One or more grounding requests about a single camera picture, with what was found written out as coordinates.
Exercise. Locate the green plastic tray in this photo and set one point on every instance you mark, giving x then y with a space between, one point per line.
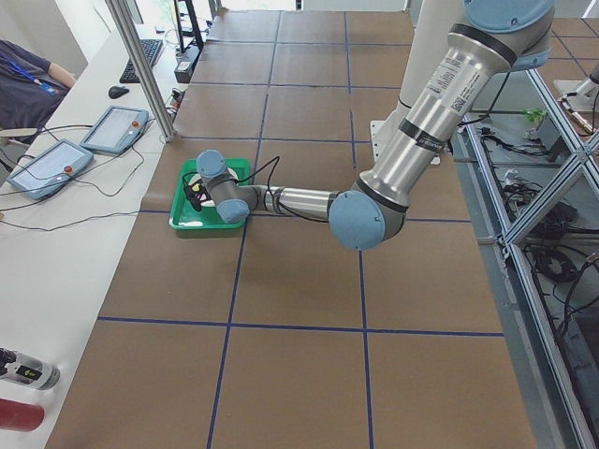
190 223

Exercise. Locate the black mini computer box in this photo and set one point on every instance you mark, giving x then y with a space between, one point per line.
186 63

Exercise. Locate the teach pendant tablet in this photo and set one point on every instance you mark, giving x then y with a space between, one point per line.
116 130
52 170

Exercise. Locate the seated person dark shirt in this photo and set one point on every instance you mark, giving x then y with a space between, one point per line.
32 87

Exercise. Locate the aluminium frame post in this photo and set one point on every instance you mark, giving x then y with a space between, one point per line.
130 37

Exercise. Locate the red cylinder bottle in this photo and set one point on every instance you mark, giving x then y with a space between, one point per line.
19 416

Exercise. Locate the aluminium side frame rail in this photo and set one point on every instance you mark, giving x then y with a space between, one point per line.
532 186

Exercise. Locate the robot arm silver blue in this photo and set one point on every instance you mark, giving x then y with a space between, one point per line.
458 47

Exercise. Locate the near teach pendant tablet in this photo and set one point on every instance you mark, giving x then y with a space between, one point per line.
52 170

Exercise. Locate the black computer mouse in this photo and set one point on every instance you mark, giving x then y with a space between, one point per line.
116 91

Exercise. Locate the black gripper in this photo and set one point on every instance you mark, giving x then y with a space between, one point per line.
193 195

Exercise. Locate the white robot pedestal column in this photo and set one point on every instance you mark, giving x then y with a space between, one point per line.
433 22

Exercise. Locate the far teach pendant tablet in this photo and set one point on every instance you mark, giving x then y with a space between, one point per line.
116 130

